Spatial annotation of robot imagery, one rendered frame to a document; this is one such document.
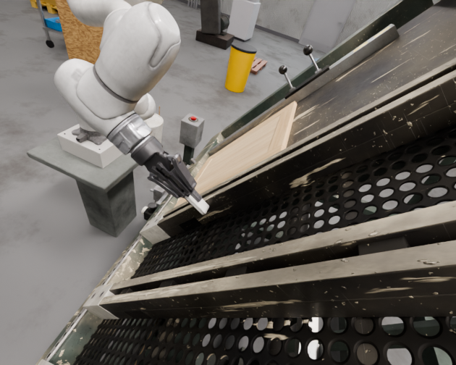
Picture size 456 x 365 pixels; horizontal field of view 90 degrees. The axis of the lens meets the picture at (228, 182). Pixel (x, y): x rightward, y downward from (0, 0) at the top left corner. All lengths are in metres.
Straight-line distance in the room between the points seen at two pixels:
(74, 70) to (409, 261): 0.59
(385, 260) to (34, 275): 1.98
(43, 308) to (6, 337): 0.18
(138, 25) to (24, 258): 1.86
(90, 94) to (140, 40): 0.15
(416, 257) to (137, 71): 0.47
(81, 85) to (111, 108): 0.06
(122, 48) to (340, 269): 0.46
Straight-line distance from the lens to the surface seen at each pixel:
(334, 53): 1.30
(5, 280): 2.09
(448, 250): 0.24
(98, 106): 0.55
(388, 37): 1.07
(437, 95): 0.46
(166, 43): 0.48
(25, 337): 1.90
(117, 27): 0.51
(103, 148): 1.42
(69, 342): 0.86
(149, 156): 0.56
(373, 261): 0.24
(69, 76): 0.59
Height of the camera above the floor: 1.71
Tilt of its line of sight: 43 degrees down
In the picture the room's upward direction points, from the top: 18 degrees clockwise
